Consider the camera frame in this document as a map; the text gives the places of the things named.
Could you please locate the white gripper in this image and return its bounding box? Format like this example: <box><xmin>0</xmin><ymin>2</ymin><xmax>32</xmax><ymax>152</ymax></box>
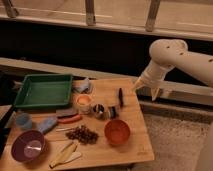
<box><xmin>132</xmin><ymin>72</ymin><xmax>162</xmax><ymax>101</ymax></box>

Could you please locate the red chili pepper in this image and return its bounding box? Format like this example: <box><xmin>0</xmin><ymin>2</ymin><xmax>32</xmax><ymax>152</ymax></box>
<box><xmin>58</xmin><ymin>114</ymin><xmax>82</xmax><ymax>124</ymax></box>

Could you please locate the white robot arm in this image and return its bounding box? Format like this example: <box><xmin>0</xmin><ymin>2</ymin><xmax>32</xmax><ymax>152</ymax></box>
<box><xmin>134</xmin><ymin>39</ymin><xmax>213</xmax><ymax>171</ymax></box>

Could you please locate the white cup with orange inside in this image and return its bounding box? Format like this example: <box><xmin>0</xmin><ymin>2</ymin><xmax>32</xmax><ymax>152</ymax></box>
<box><xmin>76</xmin><ymin>94</ymin><xmax>92</xmax><ymax>114</ymax></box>

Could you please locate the blue plastic cup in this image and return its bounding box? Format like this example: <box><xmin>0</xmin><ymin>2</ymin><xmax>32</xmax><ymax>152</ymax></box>
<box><xmin>15</xmin><ymin>113</ymin><xmax>32</xmax><ymax>130</ymax></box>

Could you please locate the small metal can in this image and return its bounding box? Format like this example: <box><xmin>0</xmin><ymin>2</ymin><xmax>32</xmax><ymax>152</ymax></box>
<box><xmin>108</xmin><ymin>106</ymin><xmax>119</xmax><ymax>119</ymax></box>

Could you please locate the orange bowl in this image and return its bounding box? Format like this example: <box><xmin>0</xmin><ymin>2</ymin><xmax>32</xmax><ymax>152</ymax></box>
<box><xmin>104</xmin><ymin>119</ymin><xmax>130</xmax><ymax>146</ymax></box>

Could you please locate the wooden cutting board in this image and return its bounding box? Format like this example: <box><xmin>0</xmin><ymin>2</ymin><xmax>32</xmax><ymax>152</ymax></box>
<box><xmin>0</xmin><ymin>78</ymin><xmax>154</xmax><ymax>171</ymax></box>

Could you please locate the light blue cloth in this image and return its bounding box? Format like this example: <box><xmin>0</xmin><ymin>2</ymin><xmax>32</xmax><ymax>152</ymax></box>
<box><xmin>74</xmin><ymin>78</ymin><xmax>92</xmax><ymax>93</ymax></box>

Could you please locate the pile of brown nuts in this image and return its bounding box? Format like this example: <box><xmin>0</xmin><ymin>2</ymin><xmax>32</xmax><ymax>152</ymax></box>
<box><xmin>66</xmin><ymin>125</ymin><xmax>99</xmax><ymax>144</ymax></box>

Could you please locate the grey rectangular block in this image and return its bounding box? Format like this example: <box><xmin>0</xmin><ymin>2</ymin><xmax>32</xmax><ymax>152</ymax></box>
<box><xmin>56</xmin><ymin>108</ymin><xmax>77</xmax><ymax>118</ymax></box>

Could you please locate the white stick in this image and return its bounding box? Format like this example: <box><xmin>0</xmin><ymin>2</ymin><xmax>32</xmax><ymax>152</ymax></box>
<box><xmin>55</xmin><ymin>127</ymin><xmax>74</xmax><ymax>132</ymax></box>

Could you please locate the blue sponge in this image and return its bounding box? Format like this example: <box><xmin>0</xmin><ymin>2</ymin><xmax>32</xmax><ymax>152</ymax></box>
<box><xmin>37</xmin><ymin>117</ymin><xmax>57</xmax><ymax>134</ymax></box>

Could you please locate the green plastic tray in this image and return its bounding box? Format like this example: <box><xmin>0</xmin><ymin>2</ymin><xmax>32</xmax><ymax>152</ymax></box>
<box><xmin>14</xmin><ymin>74</ymin><xmax>73</xmax><ymax>109</ymax></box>

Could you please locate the purple bowl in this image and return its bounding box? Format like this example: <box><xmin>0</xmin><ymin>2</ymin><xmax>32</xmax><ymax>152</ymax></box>
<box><xmin>11</xmin><ymin>130</ymin><xmax>45</xmax><ymax>163</ymax></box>

